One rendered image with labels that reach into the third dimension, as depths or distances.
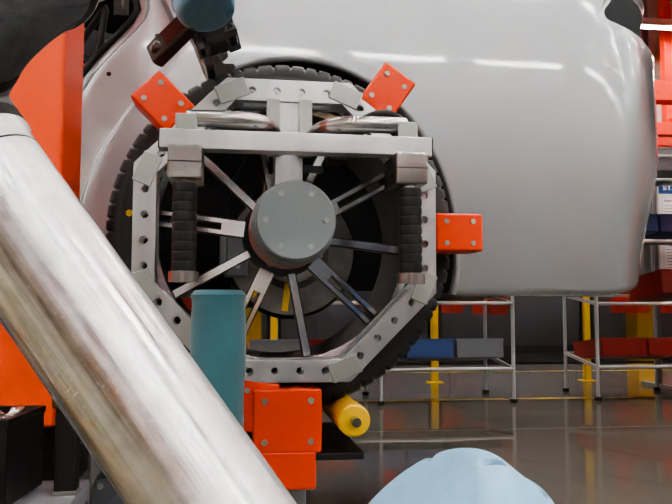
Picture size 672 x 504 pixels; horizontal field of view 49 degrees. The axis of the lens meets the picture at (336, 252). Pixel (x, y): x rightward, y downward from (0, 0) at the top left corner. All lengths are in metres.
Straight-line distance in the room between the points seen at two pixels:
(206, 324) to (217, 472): 0.60
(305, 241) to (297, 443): 0.36
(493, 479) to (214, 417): 0.23
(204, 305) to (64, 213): 0.56
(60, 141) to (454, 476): 0.95
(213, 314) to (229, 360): 0.08
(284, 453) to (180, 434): 0.74
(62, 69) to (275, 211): 0.43
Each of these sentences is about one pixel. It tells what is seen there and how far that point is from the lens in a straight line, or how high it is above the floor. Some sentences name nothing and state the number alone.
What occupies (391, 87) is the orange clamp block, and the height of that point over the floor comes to 1.11.
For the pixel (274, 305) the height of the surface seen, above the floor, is 0.71.
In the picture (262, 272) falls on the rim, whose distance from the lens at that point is 1.42.
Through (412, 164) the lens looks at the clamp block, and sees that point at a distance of 1.14.
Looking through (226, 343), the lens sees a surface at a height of 0.66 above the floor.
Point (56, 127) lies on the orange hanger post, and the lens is 1.31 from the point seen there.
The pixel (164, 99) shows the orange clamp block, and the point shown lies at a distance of 1.36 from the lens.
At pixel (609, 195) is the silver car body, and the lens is 2.04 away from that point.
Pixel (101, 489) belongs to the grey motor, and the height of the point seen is 0.38.
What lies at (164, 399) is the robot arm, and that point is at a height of 0.64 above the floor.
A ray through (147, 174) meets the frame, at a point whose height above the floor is 0.94.
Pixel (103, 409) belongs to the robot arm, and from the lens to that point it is 0.61.
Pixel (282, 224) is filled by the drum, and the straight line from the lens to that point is 1.17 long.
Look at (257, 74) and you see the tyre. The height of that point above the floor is 1.15.
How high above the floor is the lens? 0.72
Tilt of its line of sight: 4 degrees up
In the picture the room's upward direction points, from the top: straight up
